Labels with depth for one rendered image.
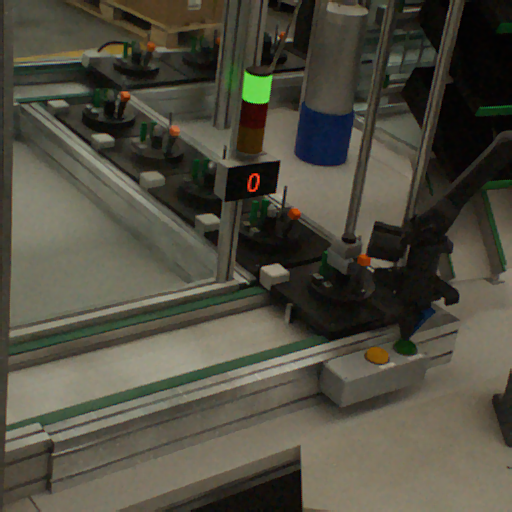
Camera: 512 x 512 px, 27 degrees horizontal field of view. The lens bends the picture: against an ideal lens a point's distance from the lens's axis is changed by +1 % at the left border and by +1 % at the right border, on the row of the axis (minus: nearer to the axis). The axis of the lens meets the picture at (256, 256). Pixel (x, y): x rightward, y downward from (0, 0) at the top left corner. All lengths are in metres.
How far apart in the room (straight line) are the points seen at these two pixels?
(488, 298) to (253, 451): 0.85
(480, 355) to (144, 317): 0.71
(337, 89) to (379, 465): 1.36
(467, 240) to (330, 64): 0.85
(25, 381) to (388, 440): 0.65
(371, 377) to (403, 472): 0.18
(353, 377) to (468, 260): 0.49
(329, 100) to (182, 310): 1.10
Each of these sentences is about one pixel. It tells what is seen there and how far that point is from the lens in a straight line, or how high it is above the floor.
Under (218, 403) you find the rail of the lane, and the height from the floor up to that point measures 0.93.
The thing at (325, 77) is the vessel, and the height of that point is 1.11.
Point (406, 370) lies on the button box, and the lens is 2.03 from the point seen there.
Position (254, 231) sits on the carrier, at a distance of 2.29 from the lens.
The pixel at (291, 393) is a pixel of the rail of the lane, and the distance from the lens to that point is 1.96.
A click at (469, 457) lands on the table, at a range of 2.00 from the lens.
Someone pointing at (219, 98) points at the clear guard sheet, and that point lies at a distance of 1.99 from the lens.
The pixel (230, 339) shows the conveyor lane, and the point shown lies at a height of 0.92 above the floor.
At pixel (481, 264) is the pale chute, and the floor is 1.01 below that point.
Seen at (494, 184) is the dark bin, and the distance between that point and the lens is 2.23.
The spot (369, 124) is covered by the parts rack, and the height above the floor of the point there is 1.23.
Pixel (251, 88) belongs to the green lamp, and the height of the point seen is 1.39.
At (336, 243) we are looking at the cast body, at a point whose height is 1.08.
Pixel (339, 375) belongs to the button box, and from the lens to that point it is 1.94.
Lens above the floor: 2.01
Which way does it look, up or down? 27 degrees down
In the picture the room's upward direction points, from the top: 8 degrees clockwise
